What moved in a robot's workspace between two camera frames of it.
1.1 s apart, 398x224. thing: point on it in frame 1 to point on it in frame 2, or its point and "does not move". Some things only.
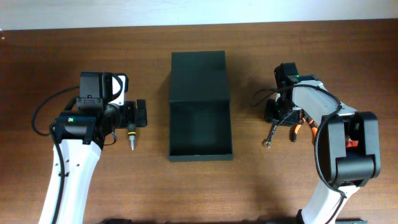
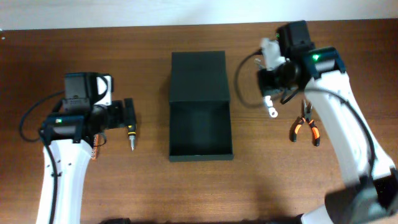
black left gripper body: (123, 115) does not move
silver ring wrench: (267, 143) to (272, 112)
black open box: (200, 116) does not move
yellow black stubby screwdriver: (132, 134) does not move
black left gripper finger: (141, 119) to (129, 112)
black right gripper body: (278, 111) to (272, 81)
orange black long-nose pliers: (294, 129) does not move
